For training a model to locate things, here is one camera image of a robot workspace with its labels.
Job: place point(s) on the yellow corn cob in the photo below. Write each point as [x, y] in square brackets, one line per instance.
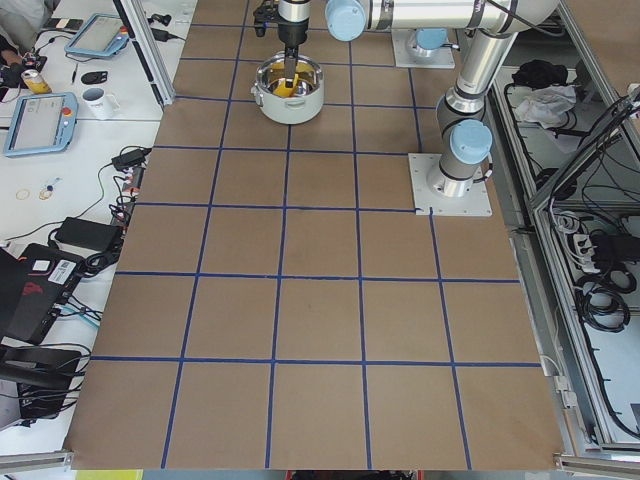
[286, 88]

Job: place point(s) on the black power brick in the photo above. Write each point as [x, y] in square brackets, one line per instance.
[88, 234]

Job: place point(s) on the blue teach pendant far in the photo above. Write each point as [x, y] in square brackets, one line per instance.
[101, 36]

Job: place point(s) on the blue teach pendant near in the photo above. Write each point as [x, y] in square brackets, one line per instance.
[41, 124]

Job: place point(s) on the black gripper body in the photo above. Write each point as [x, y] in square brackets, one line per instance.
[292, 34]

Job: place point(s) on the pale green cooking pot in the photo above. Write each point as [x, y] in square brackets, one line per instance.
[302, 103]

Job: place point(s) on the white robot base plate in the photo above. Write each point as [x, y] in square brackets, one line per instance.
[436, 194]

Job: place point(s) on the yellow drink can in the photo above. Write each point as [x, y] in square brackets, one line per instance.
[35, 82]

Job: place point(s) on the blue teach pendant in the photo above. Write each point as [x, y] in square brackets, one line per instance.
[101, 36]
[41, 124]

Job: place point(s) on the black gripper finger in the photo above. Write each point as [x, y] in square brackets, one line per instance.
[291, 60]

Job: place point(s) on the black computer mouse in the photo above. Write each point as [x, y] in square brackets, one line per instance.
[94, 77]

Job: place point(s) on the white mug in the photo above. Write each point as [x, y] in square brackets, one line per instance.
[103, 105]

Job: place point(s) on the aluminium frame post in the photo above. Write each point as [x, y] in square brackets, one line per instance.
[132, 14]

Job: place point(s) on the black laptop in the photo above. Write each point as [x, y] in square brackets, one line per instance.
[33, 287]

